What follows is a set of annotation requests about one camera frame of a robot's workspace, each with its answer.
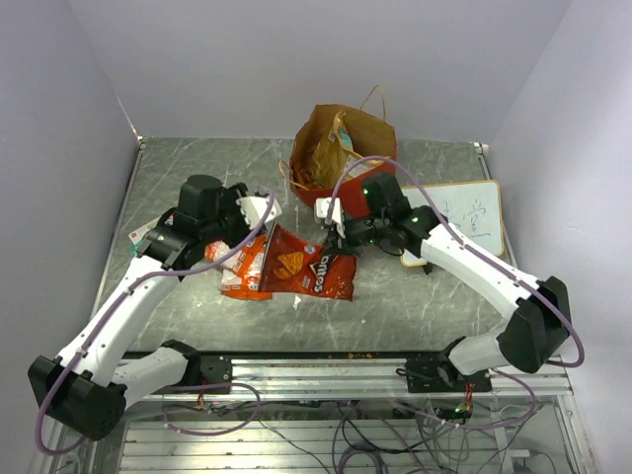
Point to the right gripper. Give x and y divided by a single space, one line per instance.
341 245

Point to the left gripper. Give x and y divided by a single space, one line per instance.
228 197

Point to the red Doritos bag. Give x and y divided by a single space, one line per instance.
293 265

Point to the brown paper snack bag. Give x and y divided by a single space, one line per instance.
333 153

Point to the red paper bag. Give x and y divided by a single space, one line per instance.
373 137

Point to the yellow Kettle chips bag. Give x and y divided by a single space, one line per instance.
303 179

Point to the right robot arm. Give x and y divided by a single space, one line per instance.
536 311

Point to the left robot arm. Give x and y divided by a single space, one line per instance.
85 386

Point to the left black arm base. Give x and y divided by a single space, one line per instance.
217 372

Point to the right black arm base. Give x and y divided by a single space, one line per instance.
432 375

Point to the orange Fox's candy bag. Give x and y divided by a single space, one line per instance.
241 275

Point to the teal Fox's mint bag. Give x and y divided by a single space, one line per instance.
141 248

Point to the small whiteboard with stand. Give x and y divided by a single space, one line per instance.
474 208

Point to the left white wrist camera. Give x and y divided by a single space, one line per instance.
259 210

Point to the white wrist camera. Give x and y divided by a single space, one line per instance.
259 210
329 213

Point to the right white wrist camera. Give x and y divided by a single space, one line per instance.
329 213

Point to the aluminium frame rail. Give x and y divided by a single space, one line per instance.
355 378

